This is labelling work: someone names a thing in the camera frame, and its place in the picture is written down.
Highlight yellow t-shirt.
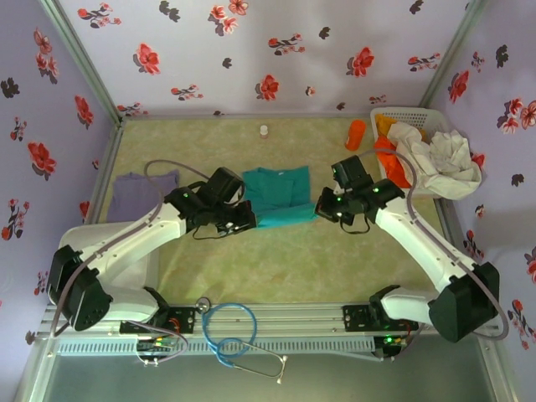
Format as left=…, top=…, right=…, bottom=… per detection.
left=374, top=115, right=428, bottom=142

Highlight thin black right camera cable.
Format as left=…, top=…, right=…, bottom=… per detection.
left=338, top=212, right=373, bottom=235

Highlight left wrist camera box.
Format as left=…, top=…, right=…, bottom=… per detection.
left=207, top=167, right=246, bottom=206

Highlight thin black left camera cable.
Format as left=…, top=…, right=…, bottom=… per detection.
left=191, top=224, right=236, bottom=241

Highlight purple folded t-shirt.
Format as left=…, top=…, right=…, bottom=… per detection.
left=107, top=170, right=181, bottom=223

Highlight orange t-shirt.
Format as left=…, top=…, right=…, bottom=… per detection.
left=372, top=137, right=415, bottom=189

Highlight teal t-shirt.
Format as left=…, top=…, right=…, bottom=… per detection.
left=241, top=165, right=318, bottom=230

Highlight white crumpled t-shirt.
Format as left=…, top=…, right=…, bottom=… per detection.
left=418, top=131, right=483, bottom=201
left=388, top=123, right=435, bottom=188

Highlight white plastic laundry basket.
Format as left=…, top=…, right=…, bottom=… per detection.
left=369, top=106, right=452, bottom=198

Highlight blue stethoscope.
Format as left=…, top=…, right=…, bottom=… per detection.
left=196, top=296, right=289, bottom=384

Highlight white pouch with pill print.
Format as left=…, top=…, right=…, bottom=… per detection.
left=57, top=221, right=161, bottom=294

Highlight controller board with green light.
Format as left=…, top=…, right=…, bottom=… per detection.
left=374, top=333, right=410, bottom=361
left=136, top=334, right=179, bottom=353

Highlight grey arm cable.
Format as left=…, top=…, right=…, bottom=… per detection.
left=49, top=160, right=210, bottom=366
left=358, top=148, right=511, bottom=362

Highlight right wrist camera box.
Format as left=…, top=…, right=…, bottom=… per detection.
left=331, top=155, right=374, bottom=189

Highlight thin black camera cable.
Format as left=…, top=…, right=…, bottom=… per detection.
left=338, top=212, right=373, bottom=235
left=191, top=224, right=236, bottom=241

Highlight grey left arm cable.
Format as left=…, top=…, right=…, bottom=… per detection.
left=49, top=160, right=210, bottom=366

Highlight slotted grey cable duct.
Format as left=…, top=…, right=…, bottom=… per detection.
left=56, top=337, right=376, bottom=357

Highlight aluminium side rail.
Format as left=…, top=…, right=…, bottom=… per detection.
left=83, top=121, right=126, bottom=225
left=433, top=196, right=474, bottom=269

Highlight aluminium frame bar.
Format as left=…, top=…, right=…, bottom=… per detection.
left=121, top=111, right=422, bottom=123

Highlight grey right arm cable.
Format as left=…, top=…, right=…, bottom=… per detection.
left=358, top=148, right=511, bottom=362

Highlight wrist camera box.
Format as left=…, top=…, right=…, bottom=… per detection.
left=207, top=167, right=246, bottom=206
left=331, top=155, right=374, bottom=189

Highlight orange plastic bottle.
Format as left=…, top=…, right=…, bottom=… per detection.
left=344, top=119, right=368, bottom=152

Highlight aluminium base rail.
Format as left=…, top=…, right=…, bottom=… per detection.
left=39, top=299, right=499, bottom=336

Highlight aluminium frame post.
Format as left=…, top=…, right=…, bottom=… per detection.
left=39, top=0, right=125, bottom=122
left=418, top=0, right=491, bottom=110

